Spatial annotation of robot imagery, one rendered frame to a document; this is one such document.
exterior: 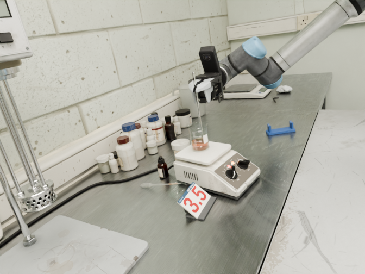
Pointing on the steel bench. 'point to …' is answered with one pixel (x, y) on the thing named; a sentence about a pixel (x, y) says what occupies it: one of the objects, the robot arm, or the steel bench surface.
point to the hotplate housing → (211, 176)
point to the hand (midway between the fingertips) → (195, 87)
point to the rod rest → (280, 129)
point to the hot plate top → (212, 154)
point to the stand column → (30, 240)
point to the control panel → (243, 175)
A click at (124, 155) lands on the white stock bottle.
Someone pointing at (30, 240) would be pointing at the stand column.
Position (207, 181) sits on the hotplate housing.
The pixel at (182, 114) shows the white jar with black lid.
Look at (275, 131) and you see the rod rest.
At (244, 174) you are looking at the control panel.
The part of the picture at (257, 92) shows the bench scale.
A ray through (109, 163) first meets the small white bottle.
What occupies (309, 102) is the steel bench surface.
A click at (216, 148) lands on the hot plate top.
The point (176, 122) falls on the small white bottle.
